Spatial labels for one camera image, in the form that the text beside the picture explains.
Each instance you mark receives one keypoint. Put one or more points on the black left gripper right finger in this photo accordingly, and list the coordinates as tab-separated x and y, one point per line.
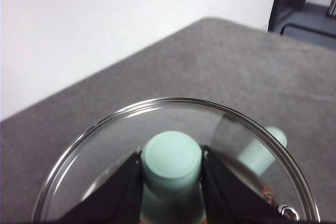
231	200

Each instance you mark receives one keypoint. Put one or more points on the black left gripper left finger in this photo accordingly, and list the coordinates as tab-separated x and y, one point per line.
113	197

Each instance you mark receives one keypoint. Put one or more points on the glass lid with green knob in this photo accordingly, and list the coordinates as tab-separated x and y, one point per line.
173	155

